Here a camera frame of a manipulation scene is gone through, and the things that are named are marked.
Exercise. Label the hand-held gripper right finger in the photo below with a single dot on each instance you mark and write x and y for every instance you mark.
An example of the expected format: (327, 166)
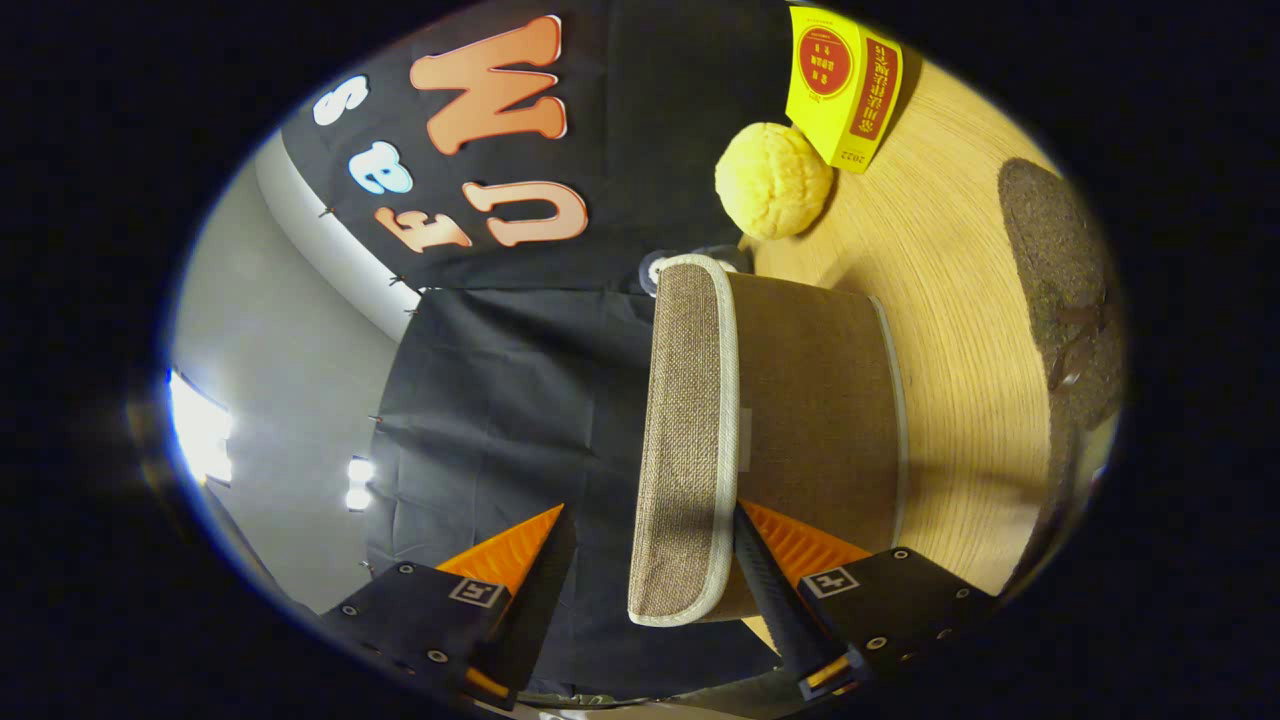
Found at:
(775, 600)

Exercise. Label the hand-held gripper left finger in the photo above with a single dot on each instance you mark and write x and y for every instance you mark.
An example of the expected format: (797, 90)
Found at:
(540, 610)

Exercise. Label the brown fabric storage box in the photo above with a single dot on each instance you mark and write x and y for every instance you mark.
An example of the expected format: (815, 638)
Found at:
(810, 400)

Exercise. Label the brown fuzzy shoe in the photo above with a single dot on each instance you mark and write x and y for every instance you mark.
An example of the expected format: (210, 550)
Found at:
(1070, 330)

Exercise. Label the black backdrop cloth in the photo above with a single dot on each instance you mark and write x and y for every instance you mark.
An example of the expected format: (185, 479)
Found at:
(520, 400)

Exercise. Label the bright ceiling light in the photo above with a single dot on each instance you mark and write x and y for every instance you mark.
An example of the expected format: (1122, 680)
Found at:
(359, 470)

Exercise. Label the penguin plush toy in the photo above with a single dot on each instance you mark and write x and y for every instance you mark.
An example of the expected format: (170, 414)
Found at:
(650, 272)

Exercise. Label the yellow round bread toy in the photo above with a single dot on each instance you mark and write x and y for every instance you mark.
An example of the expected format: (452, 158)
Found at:
(772, 180)

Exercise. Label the yellow book red label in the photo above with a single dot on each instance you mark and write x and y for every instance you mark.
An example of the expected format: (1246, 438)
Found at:
(840, 100)

